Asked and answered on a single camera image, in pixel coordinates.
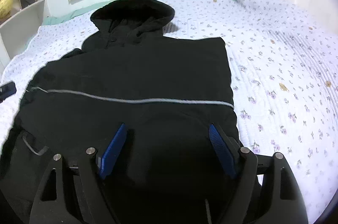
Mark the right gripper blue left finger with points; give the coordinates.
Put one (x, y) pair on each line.
(112, 152)

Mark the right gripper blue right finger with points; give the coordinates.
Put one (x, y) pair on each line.
(222, 151)

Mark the black hooded jacket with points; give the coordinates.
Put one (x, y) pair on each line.
(166, 91)

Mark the yellow globe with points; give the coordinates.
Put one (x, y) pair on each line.
(5, 7)

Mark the white bookshelf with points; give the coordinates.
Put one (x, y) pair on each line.
(19, 27)

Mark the floral white pillow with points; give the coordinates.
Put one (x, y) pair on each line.
(278, 13)

